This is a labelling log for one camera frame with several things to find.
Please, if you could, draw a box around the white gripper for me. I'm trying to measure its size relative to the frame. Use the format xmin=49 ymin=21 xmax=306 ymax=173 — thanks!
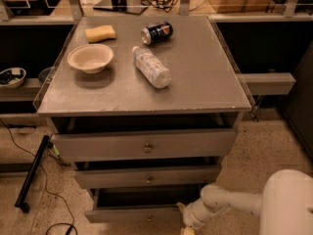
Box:
xmin=177 ymin=200 xmax=210 ymax=235

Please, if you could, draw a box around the grey drawer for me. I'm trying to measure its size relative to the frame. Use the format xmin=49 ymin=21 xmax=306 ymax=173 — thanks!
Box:
xmin=74 ymin=165 xmax=221 ymax=189
xmin=85 ymin=184 xmax=201 ymax=223
xmin=53 ymin=128 xmax=238 ymax=162

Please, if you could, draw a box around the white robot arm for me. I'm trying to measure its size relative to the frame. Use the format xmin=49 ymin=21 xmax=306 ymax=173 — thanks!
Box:
xmin=178 ymin=169 xmax=313 ymax=235

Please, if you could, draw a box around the grey drawer cabinet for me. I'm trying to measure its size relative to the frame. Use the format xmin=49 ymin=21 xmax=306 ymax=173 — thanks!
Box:
xmin=36 ymin=15 xmax=252 ymax=211

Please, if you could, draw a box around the clear plastic water bottle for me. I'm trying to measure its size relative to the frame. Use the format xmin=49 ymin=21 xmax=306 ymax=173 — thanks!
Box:
xmin=132 ymin=46 xmax=171 ymax=89

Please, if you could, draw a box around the grey metal side beam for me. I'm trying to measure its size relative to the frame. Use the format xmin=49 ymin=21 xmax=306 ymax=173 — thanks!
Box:
xmin=238 ymin=72 xmax=295 ymax=95

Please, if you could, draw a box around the black bar on floor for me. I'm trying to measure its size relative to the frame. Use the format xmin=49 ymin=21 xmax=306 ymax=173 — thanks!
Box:
xmin=15 ymin=135 xmax=49 ymax=213

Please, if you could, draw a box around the white paper bowl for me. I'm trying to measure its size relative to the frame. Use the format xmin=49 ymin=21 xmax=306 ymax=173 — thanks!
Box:
xmin=67 ymin=44 xmax=113 ymax=73

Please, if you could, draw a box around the blue pepsi can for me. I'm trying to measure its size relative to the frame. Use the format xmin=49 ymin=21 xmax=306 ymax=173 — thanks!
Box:
xmin=141 ymin=22 xmax=173 ymax=46

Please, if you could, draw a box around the yellow sponge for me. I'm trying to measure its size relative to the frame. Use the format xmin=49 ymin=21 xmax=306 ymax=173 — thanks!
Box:
xmin=85 ymin=25 xmax=116 ymax=43

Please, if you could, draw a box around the bowl with dark items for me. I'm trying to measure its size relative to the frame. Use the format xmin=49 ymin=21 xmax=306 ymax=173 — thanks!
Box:
xmin=0 ymin=68 xmax=26 ymax=88

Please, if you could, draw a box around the black monitor stand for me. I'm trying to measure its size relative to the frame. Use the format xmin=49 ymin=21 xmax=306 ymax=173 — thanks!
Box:
xmin=93 ymin=0 xmax=148 ymax=15

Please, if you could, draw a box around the black floor cable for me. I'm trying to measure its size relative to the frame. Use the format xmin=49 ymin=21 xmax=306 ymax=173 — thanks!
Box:
xmin=0 ymin=119 xmax=78 ymax=235

